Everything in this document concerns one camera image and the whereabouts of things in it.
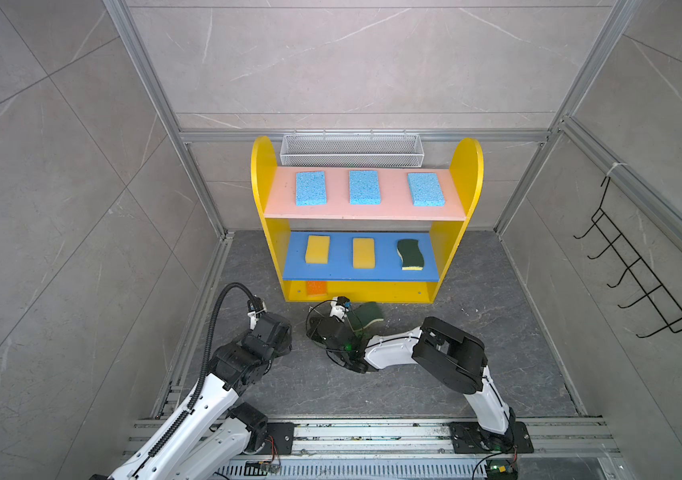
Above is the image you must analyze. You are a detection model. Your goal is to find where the dark green wavy sponge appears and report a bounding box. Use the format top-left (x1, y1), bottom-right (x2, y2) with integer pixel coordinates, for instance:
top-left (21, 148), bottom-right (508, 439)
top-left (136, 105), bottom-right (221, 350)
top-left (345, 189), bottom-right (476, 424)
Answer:
top-left (396, 238), bottom-right (425, 271)
top-left (348, 302), bottom-right (384, 334)

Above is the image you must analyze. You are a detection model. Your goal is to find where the orange sponge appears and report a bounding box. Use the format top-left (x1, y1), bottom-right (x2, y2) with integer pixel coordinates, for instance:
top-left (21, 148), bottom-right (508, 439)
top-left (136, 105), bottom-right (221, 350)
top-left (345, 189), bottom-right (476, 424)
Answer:
top-left (306, 281), bottom-right (327, 297)

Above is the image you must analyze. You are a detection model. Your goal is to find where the yellow rectangular sponge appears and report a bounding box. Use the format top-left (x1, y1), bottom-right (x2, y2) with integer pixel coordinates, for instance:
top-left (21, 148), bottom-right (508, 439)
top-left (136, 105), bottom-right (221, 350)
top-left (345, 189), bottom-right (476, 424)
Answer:
top-left (352, 237), bottom-right (376, 270)

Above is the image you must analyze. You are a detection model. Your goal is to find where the dark green wavy sponge front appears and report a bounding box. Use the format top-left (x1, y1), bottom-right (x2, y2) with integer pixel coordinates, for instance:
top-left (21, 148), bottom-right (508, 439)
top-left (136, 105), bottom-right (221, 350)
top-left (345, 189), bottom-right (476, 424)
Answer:
top-left (396, 238), bottom-right (425, 271)

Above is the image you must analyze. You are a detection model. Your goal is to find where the light blue cellulose sponge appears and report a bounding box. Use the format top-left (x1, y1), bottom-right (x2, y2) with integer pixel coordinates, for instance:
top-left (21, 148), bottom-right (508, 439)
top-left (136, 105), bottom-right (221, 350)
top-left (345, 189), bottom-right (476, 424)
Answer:
top-left (407, 173), bottom-right (445, 207)

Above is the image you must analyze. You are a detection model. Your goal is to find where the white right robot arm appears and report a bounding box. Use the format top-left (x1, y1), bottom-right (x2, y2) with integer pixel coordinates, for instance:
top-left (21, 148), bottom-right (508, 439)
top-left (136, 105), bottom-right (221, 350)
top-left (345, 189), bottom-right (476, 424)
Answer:
top-left (306, 314), bottom-right (534, 454)

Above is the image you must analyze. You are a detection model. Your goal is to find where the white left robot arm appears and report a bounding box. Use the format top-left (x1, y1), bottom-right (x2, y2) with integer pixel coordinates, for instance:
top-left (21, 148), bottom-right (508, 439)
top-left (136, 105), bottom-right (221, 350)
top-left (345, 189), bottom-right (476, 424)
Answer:
top-left (107, 311), bottom-right (292, 479)

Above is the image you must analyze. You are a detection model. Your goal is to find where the blue lower shelf board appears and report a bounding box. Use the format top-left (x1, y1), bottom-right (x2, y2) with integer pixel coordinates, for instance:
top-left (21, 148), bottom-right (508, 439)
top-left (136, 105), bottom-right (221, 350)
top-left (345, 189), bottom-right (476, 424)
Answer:
top-left (282, 231), bottom-right (440, 282)

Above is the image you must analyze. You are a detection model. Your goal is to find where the yellow shelf unit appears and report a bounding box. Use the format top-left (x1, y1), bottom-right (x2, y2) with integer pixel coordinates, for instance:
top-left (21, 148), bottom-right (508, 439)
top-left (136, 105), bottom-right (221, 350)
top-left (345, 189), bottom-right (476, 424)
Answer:
top-left (251, 136), bottom-right (485, 303)

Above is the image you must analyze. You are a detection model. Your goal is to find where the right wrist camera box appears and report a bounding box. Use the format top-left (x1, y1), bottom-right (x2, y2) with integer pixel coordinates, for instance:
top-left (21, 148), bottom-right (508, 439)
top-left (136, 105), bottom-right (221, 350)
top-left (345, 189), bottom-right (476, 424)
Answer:
top-left (330, 296), bottom-right (351, 322)

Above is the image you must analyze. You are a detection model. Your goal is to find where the black corrugated cable hose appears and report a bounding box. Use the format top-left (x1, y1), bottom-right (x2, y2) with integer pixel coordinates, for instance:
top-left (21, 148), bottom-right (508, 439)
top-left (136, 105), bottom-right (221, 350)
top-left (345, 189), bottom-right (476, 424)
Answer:
top-left (145, 281), bottom-right (258, 457)

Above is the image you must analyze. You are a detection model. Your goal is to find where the white wire mesh basket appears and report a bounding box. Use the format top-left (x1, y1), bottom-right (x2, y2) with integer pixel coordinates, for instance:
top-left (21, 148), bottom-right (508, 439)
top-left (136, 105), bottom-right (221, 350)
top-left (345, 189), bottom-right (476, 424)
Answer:
top-left (280, 133), bottom-right (425, 168)

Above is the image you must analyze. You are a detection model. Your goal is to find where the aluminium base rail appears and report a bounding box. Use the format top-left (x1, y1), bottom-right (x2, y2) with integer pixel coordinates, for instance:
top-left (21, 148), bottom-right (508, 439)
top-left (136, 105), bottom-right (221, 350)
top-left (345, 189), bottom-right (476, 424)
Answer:
top-left (111, 418), bottom-right (628, 479)

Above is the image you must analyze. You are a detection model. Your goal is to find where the black wire hook rack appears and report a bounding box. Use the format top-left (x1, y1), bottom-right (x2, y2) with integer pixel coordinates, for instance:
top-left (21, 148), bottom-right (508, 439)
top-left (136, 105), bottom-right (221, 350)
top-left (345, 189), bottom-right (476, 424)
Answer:
top-left (573, 176), bottom-right (682, 339)

